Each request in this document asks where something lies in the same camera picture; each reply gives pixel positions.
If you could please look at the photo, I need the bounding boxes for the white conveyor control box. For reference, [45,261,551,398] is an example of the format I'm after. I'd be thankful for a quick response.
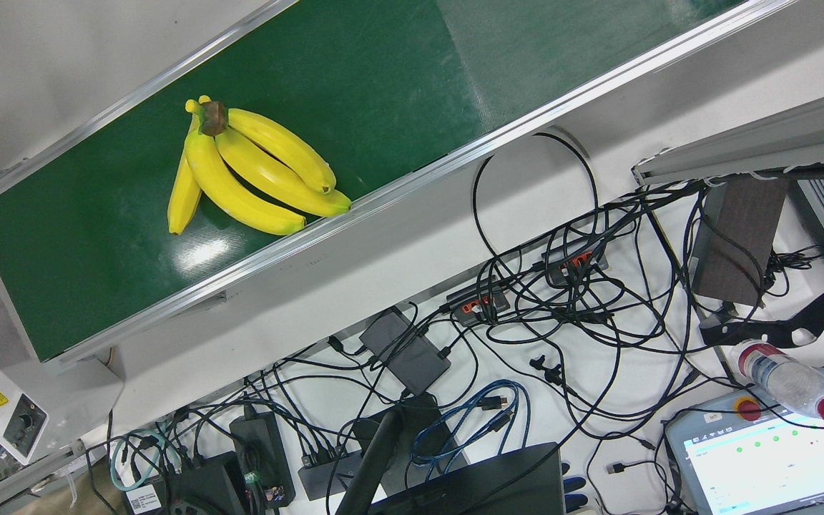
[0,370,49,466]

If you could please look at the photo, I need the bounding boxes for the blue cable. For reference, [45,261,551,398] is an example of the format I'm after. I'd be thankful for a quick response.
[411,379,531,469]

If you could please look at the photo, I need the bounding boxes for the long black cable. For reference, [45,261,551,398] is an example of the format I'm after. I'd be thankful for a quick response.
[472,132,600,287]

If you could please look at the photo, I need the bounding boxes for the black power brick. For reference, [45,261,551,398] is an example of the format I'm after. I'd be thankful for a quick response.
[230,411,297,509]

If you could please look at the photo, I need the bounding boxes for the teal cable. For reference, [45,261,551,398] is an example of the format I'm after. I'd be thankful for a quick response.
[110,429,170,492]

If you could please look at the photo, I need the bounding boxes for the grey teach pendant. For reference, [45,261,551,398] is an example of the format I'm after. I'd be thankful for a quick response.
[664,366,824,515]

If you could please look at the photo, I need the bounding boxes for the black multi-port USB hub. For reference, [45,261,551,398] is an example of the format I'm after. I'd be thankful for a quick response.
[298,447,355,501]

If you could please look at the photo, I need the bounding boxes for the clear water bottle red cap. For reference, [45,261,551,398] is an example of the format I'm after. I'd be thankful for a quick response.
[732,340,824,428]

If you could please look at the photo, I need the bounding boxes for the large black power adapter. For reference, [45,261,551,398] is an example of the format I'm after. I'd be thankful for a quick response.
[359,308,452,396]

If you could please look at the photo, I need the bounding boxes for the black curved bracket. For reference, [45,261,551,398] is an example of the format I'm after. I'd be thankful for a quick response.
[700,289,824,349]

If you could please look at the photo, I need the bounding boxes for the blue handled tool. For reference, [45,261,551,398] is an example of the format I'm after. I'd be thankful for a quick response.
[562,461,589,512]

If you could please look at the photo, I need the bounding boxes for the black Huawei monitor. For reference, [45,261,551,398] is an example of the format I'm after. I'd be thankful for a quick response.
[335,393,567,515]

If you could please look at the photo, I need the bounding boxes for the black hub orange ports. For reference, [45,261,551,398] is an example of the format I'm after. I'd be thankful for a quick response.
[446,283,511,328]
[542,240,609,288]

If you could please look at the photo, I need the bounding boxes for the green belt conveyor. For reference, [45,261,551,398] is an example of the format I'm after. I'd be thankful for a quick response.
[0,0,813,366]

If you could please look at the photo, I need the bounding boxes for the aluminium profile post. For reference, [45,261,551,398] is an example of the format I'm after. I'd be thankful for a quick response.
[632,80,824,187]

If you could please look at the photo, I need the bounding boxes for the yellow banana bunch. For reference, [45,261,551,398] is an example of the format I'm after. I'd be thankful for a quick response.
[167,95,353,237]

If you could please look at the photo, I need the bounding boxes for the black dock box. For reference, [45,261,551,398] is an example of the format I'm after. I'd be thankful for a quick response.
[165,451,248,515]

